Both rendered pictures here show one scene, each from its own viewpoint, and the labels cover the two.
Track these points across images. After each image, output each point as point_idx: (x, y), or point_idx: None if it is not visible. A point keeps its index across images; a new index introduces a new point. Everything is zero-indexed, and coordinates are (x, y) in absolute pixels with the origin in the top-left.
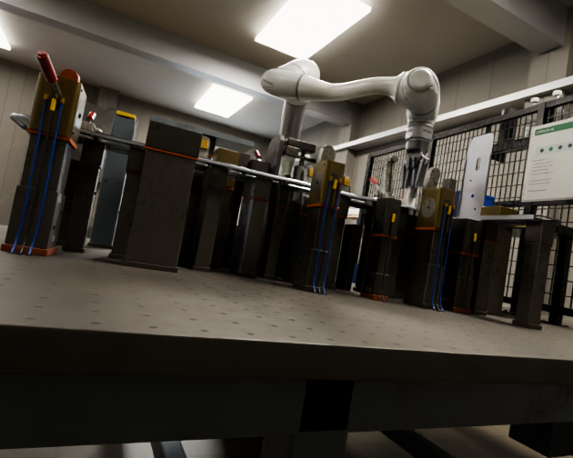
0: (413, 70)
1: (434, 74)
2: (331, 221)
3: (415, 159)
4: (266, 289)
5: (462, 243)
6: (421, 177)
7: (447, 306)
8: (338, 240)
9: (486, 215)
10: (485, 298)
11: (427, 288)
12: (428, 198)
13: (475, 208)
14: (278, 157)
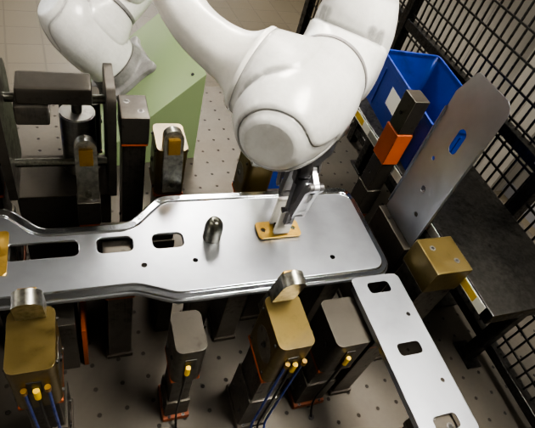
0: (254, 111)
1: (318, 129)
2: (56, 407)
3: (299, 169)
4: None
5: (323, 363)
6: (302, 209)
7: (290, 396)
8: (126, 318)
9: (377, 339)
10: (353, 380)
11: (244, 417)
12: (266, 332)
13: (417, 213)
14: None
